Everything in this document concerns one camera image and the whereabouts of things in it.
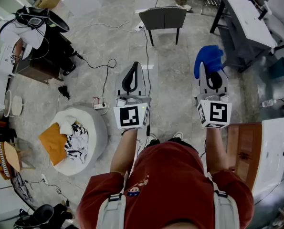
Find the white cable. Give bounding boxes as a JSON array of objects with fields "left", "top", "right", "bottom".
[{"left": 67, "top": 20, "right": 139, "bottom": 38}]

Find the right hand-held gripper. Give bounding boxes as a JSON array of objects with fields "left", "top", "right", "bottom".
[{"left": 194, "top": 62, "right": 232, "bottom": 129}]

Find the black cable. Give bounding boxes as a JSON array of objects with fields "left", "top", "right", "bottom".
[
  {"left": 74, "top": 52, "right": 117, "bottom": 107},
  {"left": 138, "top": 25, "right": 152, "bottom": 137}
]

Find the grey shoulder strap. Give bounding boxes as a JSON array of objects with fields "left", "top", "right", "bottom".
[
  {"left": 207, "top": 172, "right": 240, "bottom": 229},
  {"left": 96, "top": 192, "right": 127, "bottom": 229}
]

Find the black white patterned cloth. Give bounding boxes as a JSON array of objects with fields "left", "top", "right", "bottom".
[{"left": 64, "top": 123, "right": 89, "bottom": 164}]

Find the white countertop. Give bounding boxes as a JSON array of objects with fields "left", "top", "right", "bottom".
[{"left": 251, "top": 117, "right": 284, "bottom": 198}]

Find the person's left forearm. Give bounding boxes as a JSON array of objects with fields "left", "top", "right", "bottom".
[{"left": 110, "top": 129, "right": 139, "bottom": 175}]

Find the person's right shoe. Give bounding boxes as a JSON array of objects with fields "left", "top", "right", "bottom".
[{"left": 168, "top": 132, "right": 184, "bottom": 143}]

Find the grey chair with blue seat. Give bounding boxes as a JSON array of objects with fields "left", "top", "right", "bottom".
[{"left": 138, "top": 6, "right": 187, "bottom": 47}]

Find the person's red shirt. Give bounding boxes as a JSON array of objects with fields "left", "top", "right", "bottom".
[{"left": 76, "top": 141, "right": 254, "bottom": 229}]

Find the orange cloth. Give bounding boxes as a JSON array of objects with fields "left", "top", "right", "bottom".
[{"left": 38, "top": 123, "right": 68, "bottom": 167}]

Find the grey right shoulder strap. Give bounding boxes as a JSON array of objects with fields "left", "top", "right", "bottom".
[{"left": 207, "top": 172, "right": 240, "bottom": 229}]

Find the grey round pouf basket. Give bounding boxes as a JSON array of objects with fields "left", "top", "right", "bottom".
[{"left": 48, "top": 105, "right": 108, "bottom": 176}]

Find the black power adapter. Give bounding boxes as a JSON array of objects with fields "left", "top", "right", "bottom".
[{"left": 58, "top": 85, "right": 71, "bottom": 100}]

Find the wooden stool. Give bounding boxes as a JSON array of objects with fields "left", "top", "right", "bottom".
[{"left": 3, "top": 141, "right": 36, "bottom": 173}]

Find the cream cloth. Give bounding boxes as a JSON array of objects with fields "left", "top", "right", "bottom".
[{"left": 55, "top": 114, "right": 77, "bottom": 135}]

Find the grey left shoulder strap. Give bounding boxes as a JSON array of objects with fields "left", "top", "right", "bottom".
[{"left": 96, "top": 192, "right": 127, "bottom": 229}]

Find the blue wiping cloth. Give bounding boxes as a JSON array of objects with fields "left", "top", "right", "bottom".
[{"left": 193, "top": 45, "right": 225, "bottom": 80}]

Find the white red power strip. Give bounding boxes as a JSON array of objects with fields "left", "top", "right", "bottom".
[{"left": 93, "top": 96, "right": 108, "bottom": 111}]

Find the grey table white top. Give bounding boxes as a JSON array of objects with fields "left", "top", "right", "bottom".
[{"left": 210, "top": 0, "right": 277, "bottom": 73}]

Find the teal bin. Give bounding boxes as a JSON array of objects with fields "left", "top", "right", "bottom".
[{"left": 269, "top": 57, "right": 284, "bottom": 80}]

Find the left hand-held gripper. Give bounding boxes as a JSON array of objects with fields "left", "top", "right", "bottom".
[{"left": 113, "top": 61, "right": 152, "bottom": 130}]

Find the person's right forearm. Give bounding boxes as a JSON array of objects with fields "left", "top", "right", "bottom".
[{"left": 205, "top": 127, "right": 230, "bottom": 174}]

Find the dark wooden cabinet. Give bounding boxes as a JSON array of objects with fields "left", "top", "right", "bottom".
[{"left": 15, "top": 36, "right": 72, "bottom": 82}]

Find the brown wooden cabinet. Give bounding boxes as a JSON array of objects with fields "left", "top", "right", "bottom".
[{"left": 227, "top": 122, "right": 263, "bottom": 192}]

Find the plastic water bottle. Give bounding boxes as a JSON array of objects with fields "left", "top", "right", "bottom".
[{"left": 262, "top": 99, "right": 277, "bottom": 108}]

